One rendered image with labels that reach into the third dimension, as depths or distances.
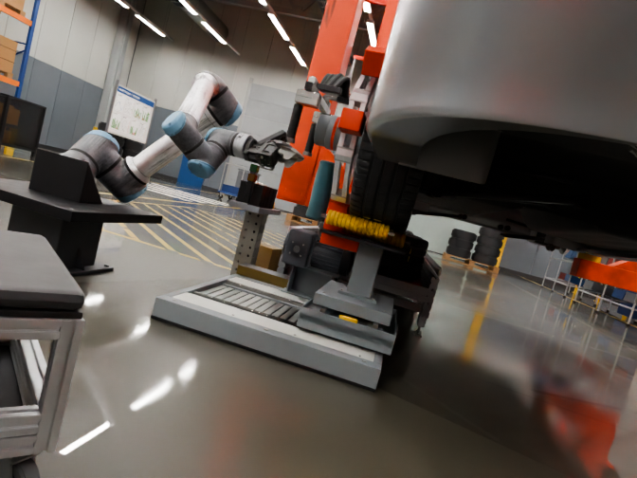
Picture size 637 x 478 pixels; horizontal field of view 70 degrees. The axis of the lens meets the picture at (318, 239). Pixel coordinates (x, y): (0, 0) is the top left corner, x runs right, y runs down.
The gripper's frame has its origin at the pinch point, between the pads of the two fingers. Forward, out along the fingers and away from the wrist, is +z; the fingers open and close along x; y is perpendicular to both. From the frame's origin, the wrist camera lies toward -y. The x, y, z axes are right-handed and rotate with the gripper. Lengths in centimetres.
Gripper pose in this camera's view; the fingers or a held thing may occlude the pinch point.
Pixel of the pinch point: (301, 156)
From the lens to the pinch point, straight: 163.7
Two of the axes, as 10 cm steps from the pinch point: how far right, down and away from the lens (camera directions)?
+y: -4.1, 7.1, -5.7
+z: 9.1, 2.7, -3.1
